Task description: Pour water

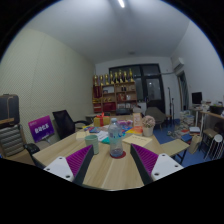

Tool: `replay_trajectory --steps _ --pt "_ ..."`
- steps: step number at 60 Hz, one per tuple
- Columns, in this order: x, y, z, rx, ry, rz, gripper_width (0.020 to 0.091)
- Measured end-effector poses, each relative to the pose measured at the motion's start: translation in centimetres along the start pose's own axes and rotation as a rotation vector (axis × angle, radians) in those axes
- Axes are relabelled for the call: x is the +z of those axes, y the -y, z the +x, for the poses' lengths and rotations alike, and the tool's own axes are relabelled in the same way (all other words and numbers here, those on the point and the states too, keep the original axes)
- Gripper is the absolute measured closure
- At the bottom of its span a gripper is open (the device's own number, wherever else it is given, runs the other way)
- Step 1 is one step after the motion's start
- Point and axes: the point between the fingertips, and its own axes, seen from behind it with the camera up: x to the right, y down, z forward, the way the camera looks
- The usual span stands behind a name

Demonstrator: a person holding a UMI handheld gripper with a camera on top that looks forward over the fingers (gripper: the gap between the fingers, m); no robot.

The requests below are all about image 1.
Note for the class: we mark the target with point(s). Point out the purple sign board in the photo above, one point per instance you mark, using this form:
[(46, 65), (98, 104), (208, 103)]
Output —
[(41, 129)]

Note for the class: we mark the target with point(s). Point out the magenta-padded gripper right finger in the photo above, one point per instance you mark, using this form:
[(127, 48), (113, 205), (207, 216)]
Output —
[(164, 165)]

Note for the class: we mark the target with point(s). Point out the black mesh office chair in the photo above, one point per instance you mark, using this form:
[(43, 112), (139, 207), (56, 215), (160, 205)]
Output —
[(65, 123)]

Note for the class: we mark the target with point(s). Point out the pink flowers in white pot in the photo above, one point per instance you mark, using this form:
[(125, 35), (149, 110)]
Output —
[(148, 125)]

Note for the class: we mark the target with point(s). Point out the yellow paper envelope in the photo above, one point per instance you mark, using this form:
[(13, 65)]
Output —
[(136, 140)]

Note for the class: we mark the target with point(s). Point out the yellow gift box red ribbon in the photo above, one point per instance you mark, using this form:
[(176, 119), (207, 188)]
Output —
[(101, 121)]

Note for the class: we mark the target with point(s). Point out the flat round red coaster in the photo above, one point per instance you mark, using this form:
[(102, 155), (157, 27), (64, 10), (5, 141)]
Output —
[(124, 155)]

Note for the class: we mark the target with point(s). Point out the wooden shelf unit with trophies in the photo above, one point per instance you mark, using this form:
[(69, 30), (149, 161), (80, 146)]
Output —
[(115, 95)]

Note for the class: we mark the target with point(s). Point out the white-legged wooden side desk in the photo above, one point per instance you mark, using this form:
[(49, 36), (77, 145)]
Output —
[(213, 115)]

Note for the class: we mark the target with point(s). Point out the pale green cup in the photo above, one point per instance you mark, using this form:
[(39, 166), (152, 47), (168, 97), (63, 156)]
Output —
[(92, 145)]

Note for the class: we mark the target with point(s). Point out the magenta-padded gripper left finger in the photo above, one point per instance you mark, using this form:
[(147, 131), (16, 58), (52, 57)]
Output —
[(60, 166)]

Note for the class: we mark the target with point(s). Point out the long ceiling light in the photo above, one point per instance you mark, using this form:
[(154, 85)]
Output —
[(121, 3)]

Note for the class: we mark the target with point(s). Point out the low wooden stool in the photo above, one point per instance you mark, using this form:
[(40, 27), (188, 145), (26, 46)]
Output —
[(174, 146)]

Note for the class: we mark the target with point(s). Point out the black computer monitor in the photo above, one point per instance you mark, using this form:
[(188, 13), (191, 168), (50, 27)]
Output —
[(197, 98)]

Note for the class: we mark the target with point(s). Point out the dark glass door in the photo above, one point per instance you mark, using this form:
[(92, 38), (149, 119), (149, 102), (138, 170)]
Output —
[(153, 88)]

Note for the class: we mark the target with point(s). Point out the white round stool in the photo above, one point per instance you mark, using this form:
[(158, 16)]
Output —
[(216, 138)]

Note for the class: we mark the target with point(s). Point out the clear plastic water bottle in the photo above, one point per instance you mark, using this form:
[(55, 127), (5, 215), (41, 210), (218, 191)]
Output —
[(115, 140)]

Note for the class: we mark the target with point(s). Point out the white booklet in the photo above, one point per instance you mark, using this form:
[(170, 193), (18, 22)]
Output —
[(102, 135)]

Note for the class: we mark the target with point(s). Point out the orange standing card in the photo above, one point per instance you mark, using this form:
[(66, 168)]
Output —
[(137, 120)]

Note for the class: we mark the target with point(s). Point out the wooden stool with dark legs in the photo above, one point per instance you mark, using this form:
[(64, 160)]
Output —
[(210, 132)]

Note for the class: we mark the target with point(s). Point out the pile of books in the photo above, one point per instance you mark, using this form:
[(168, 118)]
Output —
[(186, 121)]

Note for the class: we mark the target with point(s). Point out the grey-green armchair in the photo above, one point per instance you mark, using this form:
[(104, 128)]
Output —
[(156, 115)]

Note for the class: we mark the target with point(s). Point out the black tripod stand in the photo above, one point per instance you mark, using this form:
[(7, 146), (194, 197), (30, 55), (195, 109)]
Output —
[(170, 106)]

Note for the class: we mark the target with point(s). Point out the blue book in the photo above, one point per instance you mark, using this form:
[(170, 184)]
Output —
[(91, 129)]

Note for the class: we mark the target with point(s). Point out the teal book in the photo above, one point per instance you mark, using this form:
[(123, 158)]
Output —
[(105, 140)]

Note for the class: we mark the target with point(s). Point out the orange and yellow book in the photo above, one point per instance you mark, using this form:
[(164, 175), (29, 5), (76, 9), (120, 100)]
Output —
[(135, 130)]

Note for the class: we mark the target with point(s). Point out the white wall air conditioner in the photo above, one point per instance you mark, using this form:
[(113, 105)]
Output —
[(178, 64)]

